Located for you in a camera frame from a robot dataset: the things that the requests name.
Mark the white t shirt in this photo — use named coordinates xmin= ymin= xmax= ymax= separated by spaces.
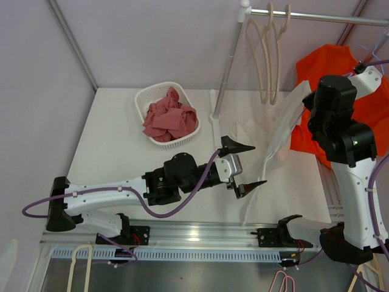
xmin=229 ymin=79 xmax=312 ymax=228

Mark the beige wooden hanger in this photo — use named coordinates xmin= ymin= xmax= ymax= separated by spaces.
xmin=263 ymin=2 xmax=291 ymax=105
xmin=245 ymin=2 xmax=274 ymax=105

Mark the pink t shirt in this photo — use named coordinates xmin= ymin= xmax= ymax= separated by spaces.
xmin=143 ymin=86 xmax=197 ymax=142

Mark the light blue wire hanger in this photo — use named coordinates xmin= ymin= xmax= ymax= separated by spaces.
xmin=307 ymin=73 xmax=357 ymax=131

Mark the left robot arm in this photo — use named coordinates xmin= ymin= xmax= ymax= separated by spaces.
xmin=46 ymin=136 xmax=265 ymax=244

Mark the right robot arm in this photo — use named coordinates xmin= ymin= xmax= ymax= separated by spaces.
xmin=277 ymin=75 xmax=388 ymax=265

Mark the orange t shirt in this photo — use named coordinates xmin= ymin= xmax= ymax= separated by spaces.
xmin=291 ymin=44 xmax=388 ymax=167

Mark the beige hanger lower left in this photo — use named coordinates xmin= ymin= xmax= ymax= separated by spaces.
xmin=66 ymin=244 xmax=94 ymax=292

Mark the beige hanger lower right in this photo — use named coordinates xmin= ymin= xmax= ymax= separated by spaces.
xmin=347 ymin=254 xmax=385 ymax=292

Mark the white plastic basket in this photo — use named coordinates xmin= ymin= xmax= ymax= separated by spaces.
xmin=134 ymin=82 xmax=201 ymax=149

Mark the metal clothes rack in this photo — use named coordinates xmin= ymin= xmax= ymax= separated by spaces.
xmin=208 ymin=0 xmax=389 ymax=151

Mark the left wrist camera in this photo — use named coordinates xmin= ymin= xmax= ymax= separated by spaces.
xmin=215 ymin=154 xmax=243 ymax=183

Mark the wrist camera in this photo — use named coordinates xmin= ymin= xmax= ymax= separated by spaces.
xmin=215 ymin=154 xmax=243 ymax=183
xmin=348 ymin=66 xmax=383 ymax=100

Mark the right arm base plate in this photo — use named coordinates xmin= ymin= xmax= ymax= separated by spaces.
xmin=250 ymin=228 xmax=314 ymax=248

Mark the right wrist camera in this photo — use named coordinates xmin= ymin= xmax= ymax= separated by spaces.
xmin=348 ymin=66 xmax=383 ymax=100

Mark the white cable duct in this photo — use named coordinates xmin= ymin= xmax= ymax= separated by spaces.
xmin=51 ymin=247 xmax=281 ymax=263

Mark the aluminium rail frame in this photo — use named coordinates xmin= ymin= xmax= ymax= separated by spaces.
xmin=39 ymin=161 xmax=367 ymax=253

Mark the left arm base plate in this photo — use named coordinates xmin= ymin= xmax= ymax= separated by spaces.
xmin=102 ymin=226 xmax=151 ymax=246

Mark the pink wire hanger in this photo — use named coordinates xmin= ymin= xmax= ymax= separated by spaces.
xmin=268 ymin=271 xmax=296 ymax=292

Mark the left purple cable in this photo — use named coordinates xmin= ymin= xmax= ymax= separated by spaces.
xmin=21 ymin=148 xmax=222 ymax=268

